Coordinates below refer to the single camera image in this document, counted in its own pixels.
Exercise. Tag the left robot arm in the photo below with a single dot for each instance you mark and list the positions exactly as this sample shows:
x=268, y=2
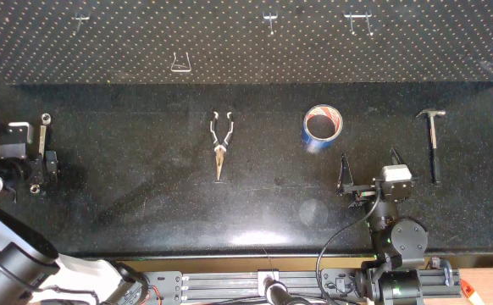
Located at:
x=13, y=262

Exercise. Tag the roll of blue tape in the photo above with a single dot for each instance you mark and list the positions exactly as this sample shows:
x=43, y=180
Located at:
x=314, y=142

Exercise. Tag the black pegboard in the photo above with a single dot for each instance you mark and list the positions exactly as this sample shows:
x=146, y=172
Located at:
x=246, y=42

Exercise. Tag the hammer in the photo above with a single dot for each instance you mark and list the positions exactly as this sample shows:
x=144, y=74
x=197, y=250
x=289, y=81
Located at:
x=433, y=135

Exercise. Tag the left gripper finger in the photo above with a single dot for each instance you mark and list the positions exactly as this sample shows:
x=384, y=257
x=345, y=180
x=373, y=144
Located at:
x=52, y=165
x=34, y=171

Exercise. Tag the mounting rail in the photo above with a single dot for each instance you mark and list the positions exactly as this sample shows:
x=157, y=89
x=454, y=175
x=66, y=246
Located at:
x=229, y=288

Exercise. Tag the wrench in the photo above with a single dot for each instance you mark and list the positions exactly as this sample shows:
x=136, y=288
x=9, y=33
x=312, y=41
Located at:
x=42, y=135

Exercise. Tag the black and white pliers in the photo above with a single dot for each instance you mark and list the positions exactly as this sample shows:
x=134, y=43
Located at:
x=219, y=159

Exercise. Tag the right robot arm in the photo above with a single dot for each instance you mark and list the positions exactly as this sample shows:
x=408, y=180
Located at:
x=407, y=241

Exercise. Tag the metal double hook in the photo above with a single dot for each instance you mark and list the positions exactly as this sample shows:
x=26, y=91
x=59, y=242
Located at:
x=358, y=16

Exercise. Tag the metal loop hook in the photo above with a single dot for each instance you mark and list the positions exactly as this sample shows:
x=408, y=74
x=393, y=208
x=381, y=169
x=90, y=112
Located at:
x=181, y=70

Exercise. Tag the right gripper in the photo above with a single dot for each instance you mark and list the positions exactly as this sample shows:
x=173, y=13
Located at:
x=363, y=192

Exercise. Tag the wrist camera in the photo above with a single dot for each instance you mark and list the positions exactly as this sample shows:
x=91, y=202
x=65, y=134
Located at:
x=394, y=178
x=18, y=133

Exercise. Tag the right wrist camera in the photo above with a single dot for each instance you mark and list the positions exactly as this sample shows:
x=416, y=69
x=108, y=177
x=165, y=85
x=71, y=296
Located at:
x=394, y=178

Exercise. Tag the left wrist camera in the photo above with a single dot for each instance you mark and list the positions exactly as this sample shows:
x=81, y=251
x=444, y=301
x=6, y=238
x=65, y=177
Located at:
x=18, y=133

